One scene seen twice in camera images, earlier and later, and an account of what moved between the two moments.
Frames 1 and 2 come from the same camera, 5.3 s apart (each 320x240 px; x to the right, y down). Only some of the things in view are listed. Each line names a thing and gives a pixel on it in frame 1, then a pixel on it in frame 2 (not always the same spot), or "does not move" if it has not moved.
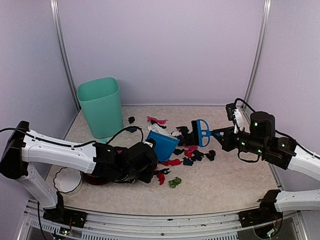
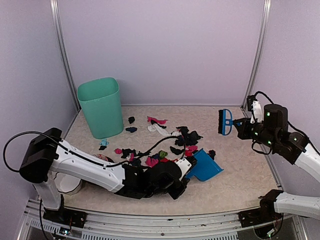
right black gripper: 227,141 -> 243,132
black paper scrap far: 131,119 does not move
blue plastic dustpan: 165,145 -> 206,167
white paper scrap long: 156,128 does not move
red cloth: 159,121 does not move
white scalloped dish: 67,179 does not move
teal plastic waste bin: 100,100 does not move
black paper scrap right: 211,155 does not move
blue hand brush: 204,133 -> 225,122
